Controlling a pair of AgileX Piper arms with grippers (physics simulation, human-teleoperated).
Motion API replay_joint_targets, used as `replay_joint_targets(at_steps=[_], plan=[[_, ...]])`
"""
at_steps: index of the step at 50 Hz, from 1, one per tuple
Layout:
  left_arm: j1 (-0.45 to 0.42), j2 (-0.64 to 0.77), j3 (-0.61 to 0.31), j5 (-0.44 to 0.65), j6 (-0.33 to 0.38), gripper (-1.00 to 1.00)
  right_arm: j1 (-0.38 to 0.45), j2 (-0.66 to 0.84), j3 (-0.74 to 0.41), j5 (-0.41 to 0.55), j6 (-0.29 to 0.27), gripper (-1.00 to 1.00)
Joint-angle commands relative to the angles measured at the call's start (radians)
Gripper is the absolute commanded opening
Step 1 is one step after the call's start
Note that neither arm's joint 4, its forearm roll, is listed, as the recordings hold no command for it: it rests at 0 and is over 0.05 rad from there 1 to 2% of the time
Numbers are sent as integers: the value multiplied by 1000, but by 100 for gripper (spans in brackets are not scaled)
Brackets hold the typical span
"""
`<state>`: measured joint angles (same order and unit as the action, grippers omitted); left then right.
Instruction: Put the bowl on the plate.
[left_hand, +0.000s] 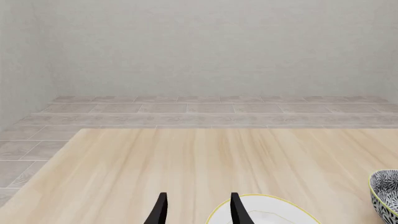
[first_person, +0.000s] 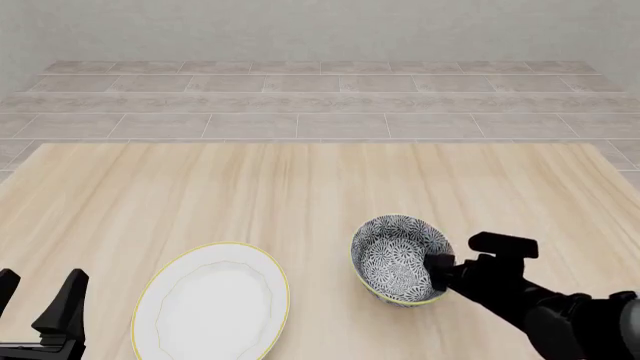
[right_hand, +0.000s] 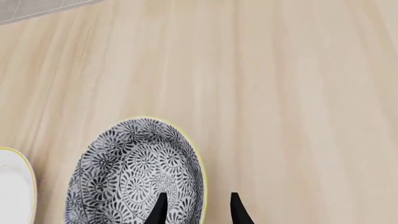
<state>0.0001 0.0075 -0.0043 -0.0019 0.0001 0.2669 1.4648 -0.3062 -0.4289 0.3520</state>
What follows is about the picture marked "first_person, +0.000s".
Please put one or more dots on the black white patterned bowl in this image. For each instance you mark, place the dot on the black white patterned bowl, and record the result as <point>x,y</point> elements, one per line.
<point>390,258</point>

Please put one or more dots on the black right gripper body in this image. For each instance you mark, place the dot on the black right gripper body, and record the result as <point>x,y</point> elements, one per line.
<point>487,275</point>

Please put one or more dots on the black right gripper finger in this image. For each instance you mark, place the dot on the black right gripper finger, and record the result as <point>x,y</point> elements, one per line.
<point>440,270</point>

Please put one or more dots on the white plate with yellow rim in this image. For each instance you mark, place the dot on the white plate with yellow rim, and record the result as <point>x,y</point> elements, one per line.
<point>215,300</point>

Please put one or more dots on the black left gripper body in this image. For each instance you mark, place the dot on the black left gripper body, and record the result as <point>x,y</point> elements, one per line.
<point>45,352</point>

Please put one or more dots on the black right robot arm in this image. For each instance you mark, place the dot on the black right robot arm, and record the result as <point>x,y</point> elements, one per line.
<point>575,326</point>

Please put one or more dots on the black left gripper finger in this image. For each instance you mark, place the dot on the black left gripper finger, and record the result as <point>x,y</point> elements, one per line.
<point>62,311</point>
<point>6,285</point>

